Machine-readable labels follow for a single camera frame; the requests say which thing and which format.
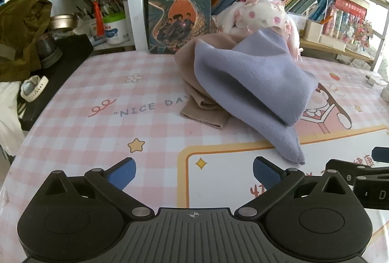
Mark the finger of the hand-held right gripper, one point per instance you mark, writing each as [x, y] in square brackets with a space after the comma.
[380, 154]
[337, 167]

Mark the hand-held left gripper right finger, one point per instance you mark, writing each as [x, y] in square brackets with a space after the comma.
[267, 173]

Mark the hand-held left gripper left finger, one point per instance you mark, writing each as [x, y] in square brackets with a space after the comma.
[123, 172]

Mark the purple and brown sweater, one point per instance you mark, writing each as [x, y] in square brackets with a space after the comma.
[243, 74]

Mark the small white plug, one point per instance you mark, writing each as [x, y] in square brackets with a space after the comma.
[374, 80]

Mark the white shallow box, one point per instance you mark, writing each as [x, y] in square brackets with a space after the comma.
[332, 41]

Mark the black flat board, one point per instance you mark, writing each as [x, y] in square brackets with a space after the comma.
[67, 59]

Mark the white striped cloth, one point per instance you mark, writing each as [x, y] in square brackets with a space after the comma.
[9, 117]

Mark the cream pen box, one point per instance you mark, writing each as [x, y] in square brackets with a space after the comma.
[313, 30]

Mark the row of colourful craft jars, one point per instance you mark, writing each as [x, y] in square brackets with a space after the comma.
[343, 20]

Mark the white plastic tub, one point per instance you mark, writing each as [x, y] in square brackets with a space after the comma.
[115, 30]

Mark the dark round jar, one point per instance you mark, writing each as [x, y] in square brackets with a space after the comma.
[48, 50]

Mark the red tassel ornament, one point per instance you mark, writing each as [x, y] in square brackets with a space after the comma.
[98, 14]

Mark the white bunny plush toy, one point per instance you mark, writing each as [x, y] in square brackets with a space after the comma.
[261, 12]

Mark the round metal tin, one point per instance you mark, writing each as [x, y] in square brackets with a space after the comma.
[62, 23]

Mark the bunch of pens and brushes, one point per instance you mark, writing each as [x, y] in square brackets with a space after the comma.
[109, 4]

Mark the dragon cover novel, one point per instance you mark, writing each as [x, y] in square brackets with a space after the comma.
[179, 7]

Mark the olive green bag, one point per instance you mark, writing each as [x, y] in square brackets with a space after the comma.
[21, 26]

